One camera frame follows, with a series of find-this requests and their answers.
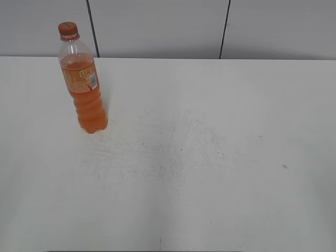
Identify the orange tea plastic bottle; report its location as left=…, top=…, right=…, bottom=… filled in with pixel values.
left=58, top=34, right=108, bottom=133

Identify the orange bottle cap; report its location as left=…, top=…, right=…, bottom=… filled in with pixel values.
left=58, top=22, right=78, bottom=37

